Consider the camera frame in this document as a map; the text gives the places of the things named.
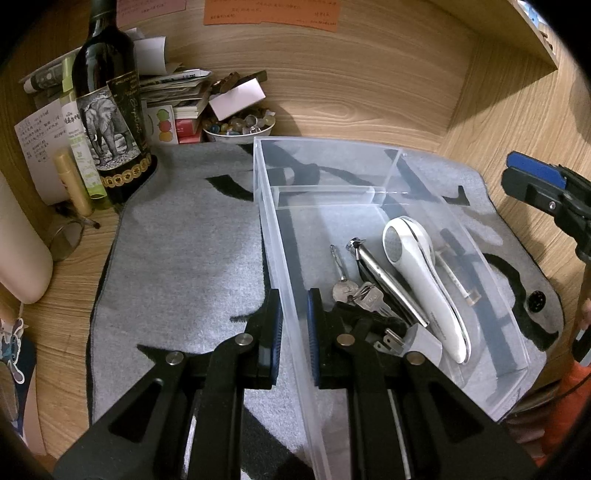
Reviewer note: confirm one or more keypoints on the bunch of keys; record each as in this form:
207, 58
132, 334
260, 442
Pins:
344, 293

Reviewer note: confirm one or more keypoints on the stack of books and papers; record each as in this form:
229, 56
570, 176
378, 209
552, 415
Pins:
180, 92

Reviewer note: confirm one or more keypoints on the dark brown clip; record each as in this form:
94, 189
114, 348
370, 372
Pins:
231, 81

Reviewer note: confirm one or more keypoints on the pink sticky note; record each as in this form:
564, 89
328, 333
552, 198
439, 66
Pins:
152, 5

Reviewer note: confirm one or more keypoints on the pale green tube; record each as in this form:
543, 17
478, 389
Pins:
78, 138

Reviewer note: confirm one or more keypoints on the orange sticky note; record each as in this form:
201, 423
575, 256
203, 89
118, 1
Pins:
277, 14

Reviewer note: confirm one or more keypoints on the dark rimmed eyeglasses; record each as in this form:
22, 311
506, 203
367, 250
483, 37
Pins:
62, 251

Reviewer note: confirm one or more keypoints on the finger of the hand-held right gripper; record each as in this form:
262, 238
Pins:
535, 168
531, 191

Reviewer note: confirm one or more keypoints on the orange cloth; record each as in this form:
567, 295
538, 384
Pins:
572, 406

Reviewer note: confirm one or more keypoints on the white card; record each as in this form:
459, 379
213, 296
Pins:
235, 99

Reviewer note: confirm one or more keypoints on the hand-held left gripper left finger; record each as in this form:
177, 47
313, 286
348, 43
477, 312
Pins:
275, 332

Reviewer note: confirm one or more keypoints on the clear plastic box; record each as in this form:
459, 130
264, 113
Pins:
323, 221

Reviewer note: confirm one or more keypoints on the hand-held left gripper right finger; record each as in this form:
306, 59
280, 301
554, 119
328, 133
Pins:
315, 341

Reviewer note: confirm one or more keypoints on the white handheld massager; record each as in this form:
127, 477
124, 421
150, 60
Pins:
425, 286

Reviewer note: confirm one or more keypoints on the blue printed bag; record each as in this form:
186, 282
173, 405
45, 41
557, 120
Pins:
11, 350

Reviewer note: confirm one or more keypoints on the wooden shelf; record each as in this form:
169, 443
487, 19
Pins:
531, 32

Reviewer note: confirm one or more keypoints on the yellow lip balm tube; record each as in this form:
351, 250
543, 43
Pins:
71, 184

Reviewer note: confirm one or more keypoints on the white handwritten paper note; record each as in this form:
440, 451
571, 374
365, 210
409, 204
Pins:
39, 138

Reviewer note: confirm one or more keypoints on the grey mat with black print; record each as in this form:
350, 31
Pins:
184, 258

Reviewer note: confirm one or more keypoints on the cream rounded container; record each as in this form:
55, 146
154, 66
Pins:
21, 240

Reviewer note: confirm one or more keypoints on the red small box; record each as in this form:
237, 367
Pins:
188, 130

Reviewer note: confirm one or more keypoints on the silver metal handpiece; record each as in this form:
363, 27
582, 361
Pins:
383, 277

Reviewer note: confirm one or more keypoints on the white charger plug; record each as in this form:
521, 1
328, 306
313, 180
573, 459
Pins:
422, 344

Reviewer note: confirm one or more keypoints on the dark wine bottle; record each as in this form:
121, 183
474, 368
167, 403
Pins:
111, 120

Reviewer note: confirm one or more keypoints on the white bowl of stones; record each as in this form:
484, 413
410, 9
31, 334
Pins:
235, 134

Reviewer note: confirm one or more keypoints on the macaron print card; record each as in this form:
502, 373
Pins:
161, 123

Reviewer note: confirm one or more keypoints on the rolled newspaper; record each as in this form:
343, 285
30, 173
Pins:
41, 78

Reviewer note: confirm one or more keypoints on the clear plastic syringe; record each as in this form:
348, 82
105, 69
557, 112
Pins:
461, 284

